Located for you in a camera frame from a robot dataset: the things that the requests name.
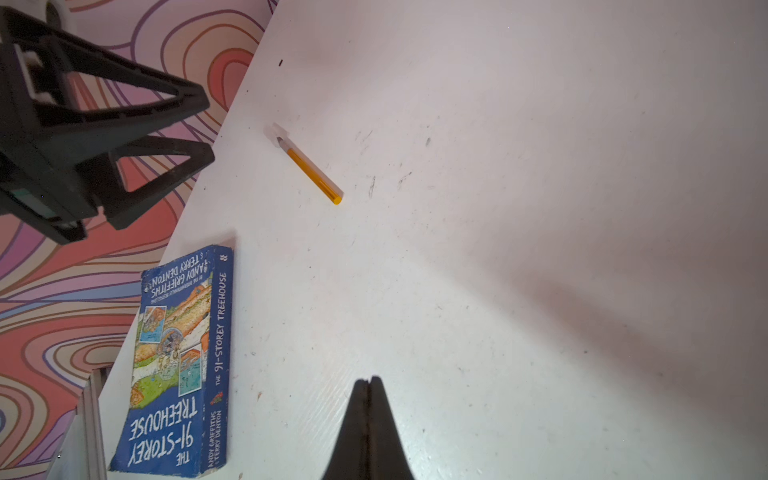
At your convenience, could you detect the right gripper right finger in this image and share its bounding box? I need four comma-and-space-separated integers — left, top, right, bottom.
368, 376, 414, 480

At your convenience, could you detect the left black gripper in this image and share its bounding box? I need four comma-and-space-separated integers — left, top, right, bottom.
0, 5, 216, 246

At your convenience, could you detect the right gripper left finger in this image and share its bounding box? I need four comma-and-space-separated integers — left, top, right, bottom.
323, 380, 370, 480

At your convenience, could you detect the yellow carving knife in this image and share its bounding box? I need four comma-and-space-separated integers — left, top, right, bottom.
277, 137, 343, 205

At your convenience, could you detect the blue treehouse paperback book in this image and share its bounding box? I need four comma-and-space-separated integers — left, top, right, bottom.
109, 245, 234, 479

